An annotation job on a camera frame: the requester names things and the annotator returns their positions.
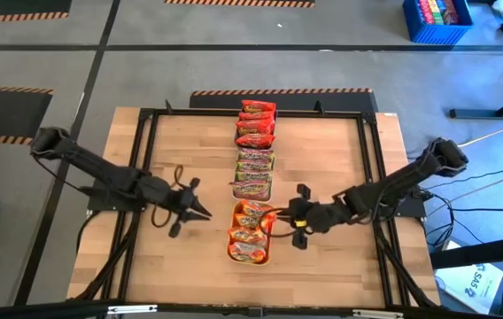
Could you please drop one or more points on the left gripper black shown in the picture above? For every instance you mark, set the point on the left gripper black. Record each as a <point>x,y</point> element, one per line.
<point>183,201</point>

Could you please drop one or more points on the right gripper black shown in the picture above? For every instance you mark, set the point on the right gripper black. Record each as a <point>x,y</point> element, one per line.
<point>302,217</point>

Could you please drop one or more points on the orange chicken Maruchan noodle packet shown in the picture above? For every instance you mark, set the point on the orange chicken Maruchan noodle packet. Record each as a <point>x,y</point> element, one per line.
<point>247,235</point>
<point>246,252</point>
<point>256,208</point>
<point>247,220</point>

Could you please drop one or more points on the yellow plastic bin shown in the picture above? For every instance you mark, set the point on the yellow plastic bin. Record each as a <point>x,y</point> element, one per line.
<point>251,263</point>

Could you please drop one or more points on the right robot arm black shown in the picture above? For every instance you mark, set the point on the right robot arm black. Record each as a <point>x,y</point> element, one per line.
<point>393,186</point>

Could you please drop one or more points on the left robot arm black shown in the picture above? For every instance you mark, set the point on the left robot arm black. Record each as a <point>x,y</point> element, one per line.
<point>101,166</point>

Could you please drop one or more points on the white plastic bin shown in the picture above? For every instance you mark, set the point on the white plastic bin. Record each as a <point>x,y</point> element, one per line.
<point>252,200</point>

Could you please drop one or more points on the teal plastic bin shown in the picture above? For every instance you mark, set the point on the teal plastic bin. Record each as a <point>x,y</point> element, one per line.
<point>236,138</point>

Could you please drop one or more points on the black hazard-striped floor mat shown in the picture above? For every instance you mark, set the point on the black hazard-striped floor mat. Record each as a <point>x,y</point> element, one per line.
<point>12,6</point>
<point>216,102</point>
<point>234,2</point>
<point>3,115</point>

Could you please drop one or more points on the white printed cardboard box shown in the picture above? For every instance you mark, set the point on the white printed cardboard box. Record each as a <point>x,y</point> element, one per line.
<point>473,283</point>

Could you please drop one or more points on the steel desk base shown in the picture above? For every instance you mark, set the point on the steel desk base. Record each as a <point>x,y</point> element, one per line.
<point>477,113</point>

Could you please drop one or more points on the blue plastic crate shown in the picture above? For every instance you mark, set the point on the blue plastic crate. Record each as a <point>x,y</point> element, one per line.
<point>437,33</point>

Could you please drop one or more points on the red noodle multipack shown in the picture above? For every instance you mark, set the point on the red noodle multipack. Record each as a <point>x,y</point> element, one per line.
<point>425,12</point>

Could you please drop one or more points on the green noodle multipack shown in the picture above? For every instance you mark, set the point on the green noodle multipack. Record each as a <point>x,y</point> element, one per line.
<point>435,13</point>

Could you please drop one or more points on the orange noodle multipack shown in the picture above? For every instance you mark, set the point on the orange noodle multipack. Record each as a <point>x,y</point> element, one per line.
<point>451,12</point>

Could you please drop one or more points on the black aluminium table frame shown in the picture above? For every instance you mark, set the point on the black aluminium table frame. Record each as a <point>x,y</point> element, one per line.
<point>189,112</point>

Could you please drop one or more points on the silver metal bracket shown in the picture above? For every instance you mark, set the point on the silver metal bracket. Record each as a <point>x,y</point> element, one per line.
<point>377,314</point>
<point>132,309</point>

